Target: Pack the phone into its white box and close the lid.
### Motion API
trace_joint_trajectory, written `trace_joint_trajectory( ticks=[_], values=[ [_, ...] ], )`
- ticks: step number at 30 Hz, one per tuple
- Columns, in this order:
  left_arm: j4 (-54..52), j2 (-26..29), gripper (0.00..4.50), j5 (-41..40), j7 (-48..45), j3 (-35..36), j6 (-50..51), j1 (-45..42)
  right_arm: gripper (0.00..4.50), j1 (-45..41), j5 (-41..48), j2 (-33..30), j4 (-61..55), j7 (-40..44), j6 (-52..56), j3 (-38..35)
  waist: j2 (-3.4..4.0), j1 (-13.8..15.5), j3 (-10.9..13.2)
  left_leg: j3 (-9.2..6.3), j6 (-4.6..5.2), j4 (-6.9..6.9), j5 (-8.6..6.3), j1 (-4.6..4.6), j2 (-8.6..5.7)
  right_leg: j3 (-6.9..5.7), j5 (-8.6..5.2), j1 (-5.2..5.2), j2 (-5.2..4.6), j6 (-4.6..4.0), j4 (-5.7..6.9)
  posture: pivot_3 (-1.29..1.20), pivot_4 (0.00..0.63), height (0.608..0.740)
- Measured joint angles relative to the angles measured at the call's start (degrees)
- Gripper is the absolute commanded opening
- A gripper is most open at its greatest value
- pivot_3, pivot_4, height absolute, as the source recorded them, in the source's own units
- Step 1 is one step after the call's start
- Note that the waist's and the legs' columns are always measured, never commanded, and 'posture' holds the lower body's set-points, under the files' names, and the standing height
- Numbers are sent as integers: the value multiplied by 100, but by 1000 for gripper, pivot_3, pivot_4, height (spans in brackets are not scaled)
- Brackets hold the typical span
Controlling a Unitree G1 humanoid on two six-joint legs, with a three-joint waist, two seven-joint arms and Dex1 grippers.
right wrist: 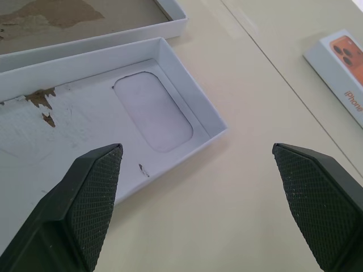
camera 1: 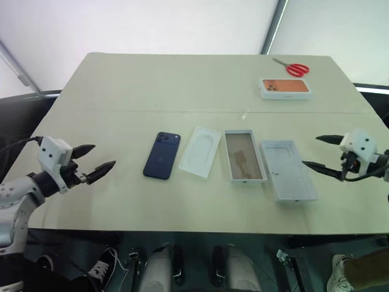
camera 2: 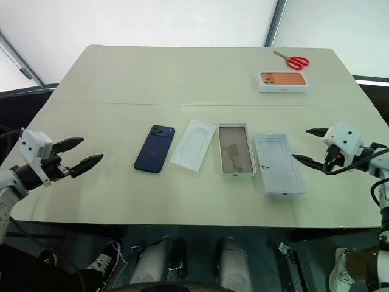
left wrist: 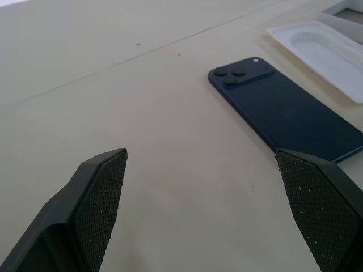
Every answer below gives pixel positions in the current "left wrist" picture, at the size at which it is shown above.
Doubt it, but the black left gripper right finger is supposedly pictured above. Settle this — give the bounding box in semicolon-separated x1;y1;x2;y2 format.
275;148;363;272

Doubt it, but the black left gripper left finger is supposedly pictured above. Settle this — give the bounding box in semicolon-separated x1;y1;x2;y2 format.
0;148;129;272

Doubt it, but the dark blue smartphone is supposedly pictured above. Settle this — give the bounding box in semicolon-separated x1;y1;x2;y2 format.
208;56;363;164

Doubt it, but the white plastic tray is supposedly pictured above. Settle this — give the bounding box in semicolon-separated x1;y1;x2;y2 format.
266;20;363;105

